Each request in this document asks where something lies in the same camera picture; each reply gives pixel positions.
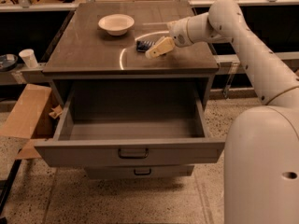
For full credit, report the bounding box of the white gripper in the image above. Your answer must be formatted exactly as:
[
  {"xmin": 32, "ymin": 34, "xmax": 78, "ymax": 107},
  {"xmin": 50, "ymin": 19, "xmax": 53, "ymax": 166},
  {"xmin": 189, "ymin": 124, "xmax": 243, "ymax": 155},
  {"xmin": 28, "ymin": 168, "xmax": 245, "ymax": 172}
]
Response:
[{"xmin": 145, "ymin": 18, "xmax": 192, "ymax": 59}]

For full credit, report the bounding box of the blue rxbar blueberry bar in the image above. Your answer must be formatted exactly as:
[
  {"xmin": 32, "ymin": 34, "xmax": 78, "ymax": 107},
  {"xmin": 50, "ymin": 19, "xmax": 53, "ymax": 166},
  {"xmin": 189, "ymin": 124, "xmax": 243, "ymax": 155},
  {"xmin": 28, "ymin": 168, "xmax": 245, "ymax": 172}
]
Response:
[{"xmin": 136, "ymin": 40, "xmax": 155, "ymax": 52}]

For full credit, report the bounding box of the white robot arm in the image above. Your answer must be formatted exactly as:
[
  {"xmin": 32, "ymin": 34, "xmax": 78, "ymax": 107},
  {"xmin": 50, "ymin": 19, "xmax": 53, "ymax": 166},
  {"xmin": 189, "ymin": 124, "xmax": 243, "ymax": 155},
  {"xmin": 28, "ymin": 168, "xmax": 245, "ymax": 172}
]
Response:
[{"xmin": 146, "ymin": 0, "xmax": 299, "ymax": 109}]

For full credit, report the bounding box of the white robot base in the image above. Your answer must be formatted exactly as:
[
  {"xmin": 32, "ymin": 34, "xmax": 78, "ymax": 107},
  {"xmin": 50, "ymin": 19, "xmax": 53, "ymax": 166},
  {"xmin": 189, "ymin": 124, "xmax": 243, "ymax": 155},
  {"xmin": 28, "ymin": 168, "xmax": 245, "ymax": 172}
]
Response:
[{"xmin": 224, "ymin": 106, "xmax": 299, "ymax": 224}]

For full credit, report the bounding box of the grey drawer cabinet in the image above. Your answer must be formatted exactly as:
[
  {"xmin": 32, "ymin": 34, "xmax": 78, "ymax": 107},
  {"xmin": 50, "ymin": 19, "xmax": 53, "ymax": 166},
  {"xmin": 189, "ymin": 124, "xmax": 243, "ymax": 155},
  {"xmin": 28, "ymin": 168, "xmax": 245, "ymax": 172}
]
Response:
[{"xmin": 43, "ymin": 1, "xmax": 219, "ymax": 104}]

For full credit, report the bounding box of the open grey top drawer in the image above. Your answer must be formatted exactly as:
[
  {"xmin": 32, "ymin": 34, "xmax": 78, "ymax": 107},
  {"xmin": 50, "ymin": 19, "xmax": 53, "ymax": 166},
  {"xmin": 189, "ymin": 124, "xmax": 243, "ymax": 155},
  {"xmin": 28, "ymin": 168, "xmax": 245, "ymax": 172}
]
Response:
[{"xmin": 36, "ymin": 82, "xmax": 224, "ymax": 168}]

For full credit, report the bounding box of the grey lower drawer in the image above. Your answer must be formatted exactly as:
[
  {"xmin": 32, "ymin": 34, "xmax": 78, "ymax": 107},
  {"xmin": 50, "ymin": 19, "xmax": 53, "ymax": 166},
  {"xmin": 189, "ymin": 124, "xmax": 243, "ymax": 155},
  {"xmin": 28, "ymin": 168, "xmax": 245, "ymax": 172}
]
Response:
[{"xmin": 85, "ymin": 165, "xmax": 194, "ymax": 179}]

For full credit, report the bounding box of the white bowl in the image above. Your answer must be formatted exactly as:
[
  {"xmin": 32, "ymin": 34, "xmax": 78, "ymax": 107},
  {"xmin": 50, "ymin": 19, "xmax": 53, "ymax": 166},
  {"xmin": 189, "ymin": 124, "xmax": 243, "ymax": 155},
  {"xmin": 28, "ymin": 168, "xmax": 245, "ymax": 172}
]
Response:
[{"xmin": 98, "ymin": 14, "xmax": 135, "ymax": 36}]

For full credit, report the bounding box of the white paper cup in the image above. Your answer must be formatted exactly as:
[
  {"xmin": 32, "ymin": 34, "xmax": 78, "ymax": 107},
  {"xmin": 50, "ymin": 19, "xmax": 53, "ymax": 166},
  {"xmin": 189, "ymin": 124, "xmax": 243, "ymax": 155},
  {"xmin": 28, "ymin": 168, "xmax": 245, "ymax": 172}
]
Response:
[{"xmin": 19, "ymin": 49, "xmax": 38, "ymax": 68}]

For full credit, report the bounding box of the brown cardboard box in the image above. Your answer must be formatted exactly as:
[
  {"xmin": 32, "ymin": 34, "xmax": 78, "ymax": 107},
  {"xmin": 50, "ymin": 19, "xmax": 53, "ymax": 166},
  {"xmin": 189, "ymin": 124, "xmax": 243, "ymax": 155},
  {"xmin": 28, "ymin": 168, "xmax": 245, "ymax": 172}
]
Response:
[{"xmin": 0, "ymin": 84, "xmax": 62, "ymax": 160}]

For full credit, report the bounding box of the dark round lid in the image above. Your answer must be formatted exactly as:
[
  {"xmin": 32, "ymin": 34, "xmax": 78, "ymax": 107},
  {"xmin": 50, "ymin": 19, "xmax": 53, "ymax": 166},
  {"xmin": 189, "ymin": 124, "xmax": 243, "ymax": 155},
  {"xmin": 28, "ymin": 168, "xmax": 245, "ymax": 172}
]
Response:
[{"xmin": 0, "ymin": 54, "xmax": 18, "ymax": 72}]

